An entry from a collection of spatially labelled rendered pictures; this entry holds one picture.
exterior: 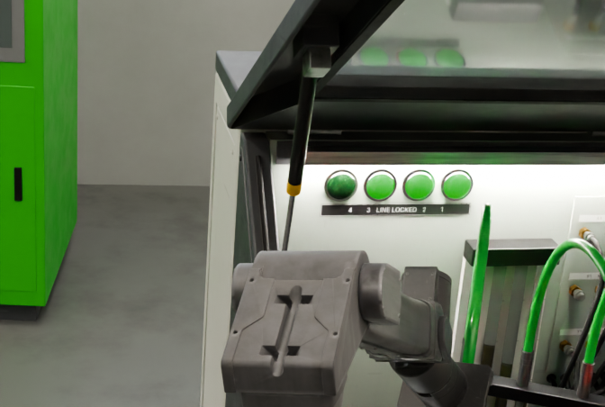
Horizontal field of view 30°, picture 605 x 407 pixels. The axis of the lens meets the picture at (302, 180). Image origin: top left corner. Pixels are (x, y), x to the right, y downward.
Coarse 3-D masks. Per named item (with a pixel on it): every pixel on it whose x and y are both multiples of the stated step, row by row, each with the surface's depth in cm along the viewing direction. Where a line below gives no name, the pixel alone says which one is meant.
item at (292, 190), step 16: (304, 80) 128; (304, 96) 130; (304, 112) 131; (304, 128) 133; (304, 144) 135; (304, 160) 138; (288, 176) 140; (288, 192) 141; (288, 208) 144; (288, 224) 146; (288, 240) 148
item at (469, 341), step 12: (480, 228) 142; (480, 240) 139; (480, 252) 138; (480, 264) 136; (480, 276) 135; (480, 288) 134; (480, 300) 134; (468, 312) 133; (480, 312) 133; (468, 324) 132; (468, 336) 132; (468, 348) 131; (468, 360) 131
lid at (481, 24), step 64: (320, 0) 106; (384, 0) 109; (448, 0) 113; (512, 0) 114; (576, 0) 114; (256, 64) 139; (320, 64) 122; (384, 64) 136; (448, 64) 138; (512, 64) 139; (576, 64) 140; (256, 128) 163; (320, 128) 164; (384, 128) 166; (448, 128) 168; (512, 128) 170; (576, 128) 172
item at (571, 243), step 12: (564, 240) 156; (576, 240) 152; (564, 252) 157; (588, 252) 148; (552, 264) 160; (600, 264) 145; (540, 276) 163; (540, 288) 164; (540, 300) 165; (528, 324) 167; (528, 336) 168; (528, 348) 168; (528, 360) 169; (528, 372) 170
